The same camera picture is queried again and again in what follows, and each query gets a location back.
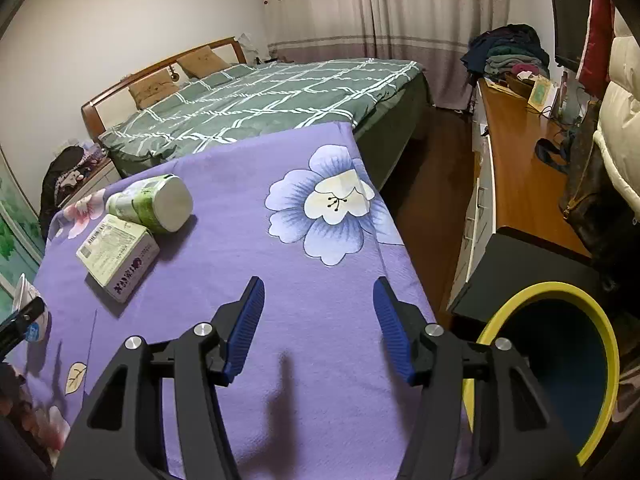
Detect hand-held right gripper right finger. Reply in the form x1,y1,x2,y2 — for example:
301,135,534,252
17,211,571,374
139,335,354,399
372,276,583,480

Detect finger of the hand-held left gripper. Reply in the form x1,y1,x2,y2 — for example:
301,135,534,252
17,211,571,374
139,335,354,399
0,297,46,361

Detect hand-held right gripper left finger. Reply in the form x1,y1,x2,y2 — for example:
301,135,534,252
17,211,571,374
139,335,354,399
52,276,266,480

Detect yellow rimmed blue bin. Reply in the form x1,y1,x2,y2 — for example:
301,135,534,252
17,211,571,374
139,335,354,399
462,282,621,467

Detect wardrobe door with green print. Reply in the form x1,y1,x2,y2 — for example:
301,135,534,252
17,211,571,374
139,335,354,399
0,145,46,291

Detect purple floral cloth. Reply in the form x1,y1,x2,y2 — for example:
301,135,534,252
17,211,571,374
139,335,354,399
10,121,476,480

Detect white and green box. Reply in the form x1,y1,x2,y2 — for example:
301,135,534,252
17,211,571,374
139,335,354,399
76,214,161,304

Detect black box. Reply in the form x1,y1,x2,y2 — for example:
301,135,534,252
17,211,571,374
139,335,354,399
450,226,606,331

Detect green and white bottle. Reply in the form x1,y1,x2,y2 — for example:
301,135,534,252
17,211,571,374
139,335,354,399
106,174,194,233

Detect white nightstand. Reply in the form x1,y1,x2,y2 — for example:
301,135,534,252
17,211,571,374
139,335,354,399
57,157,121,208

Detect long wooden desk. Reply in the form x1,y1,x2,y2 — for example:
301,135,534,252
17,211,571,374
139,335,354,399
447,77,601,311

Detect wooden headboard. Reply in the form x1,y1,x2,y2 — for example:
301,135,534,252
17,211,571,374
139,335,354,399
81,36,251,136

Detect bed with green quilt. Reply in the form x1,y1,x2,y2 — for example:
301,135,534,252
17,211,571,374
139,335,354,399
98,58,433,191

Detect brown patterned bag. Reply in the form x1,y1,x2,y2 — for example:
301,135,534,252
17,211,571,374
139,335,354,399
559,100,640,261

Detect brown pillow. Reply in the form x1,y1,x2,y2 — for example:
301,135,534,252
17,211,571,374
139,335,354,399
127,71,181,109
176,45,231,79

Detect pile of folded clothes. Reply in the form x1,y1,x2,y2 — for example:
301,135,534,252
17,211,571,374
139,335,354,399
460,24,551,83

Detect white puffy jacket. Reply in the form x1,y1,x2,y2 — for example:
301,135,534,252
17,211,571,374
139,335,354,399
592,10,640,211

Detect striped beige curtain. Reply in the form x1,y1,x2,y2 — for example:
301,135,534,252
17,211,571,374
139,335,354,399
260,0,556,108

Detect black flat monitor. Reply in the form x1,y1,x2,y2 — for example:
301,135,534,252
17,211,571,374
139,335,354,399
548,0,593,73

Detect red cloth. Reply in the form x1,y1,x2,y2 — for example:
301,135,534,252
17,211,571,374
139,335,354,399
575,0,615,93

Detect small picture frame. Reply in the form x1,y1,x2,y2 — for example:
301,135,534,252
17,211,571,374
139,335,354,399
527,76,556,109

